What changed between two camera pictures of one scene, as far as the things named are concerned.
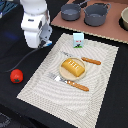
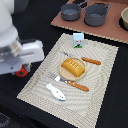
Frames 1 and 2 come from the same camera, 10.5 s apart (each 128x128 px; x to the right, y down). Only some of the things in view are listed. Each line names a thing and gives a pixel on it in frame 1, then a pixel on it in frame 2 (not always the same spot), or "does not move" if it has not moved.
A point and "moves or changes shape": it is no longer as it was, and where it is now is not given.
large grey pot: (95, 14) does not move
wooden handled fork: (69, 82) does not move
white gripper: (36, 29) -> (14, 56)
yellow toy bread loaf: (73, 67) does not move
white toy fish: (48, 43) -> (58, 94)
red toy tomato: (16, 76) moves or changes shape
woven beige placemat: (78, 108) does not move
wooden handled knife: (83, 58) does not move
